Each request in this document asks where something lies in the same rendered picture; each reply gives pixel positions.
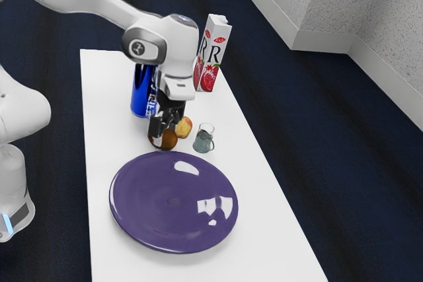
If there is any white pomegranate juice carton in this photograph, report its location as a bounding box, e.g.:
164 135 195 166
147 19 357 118
192 13 233 93

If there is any brown kiwi fruit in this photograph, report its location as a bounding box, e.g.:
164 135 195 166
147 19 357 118
147 128 178 151

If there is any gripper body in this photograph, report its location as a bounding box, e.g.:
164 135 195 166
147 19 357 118
155 89 186 121

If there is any purple plate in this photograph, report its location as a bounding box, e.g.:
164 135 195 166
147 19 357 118
108 151 239 254

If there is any blue drink can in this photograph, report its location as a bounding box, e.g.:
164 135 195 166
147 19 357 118
130 63 160 120

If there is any grey glass measuring cup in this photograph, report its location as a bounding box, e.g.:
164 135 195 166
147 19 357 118
192 122 216 154

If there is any yellow red apple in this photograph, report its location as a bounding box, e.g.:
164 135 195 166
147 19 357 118
174 116 194 139

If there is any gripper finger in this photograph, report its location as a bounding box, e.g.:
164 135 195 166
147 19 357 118
148 114 167 139
167 111 182 131

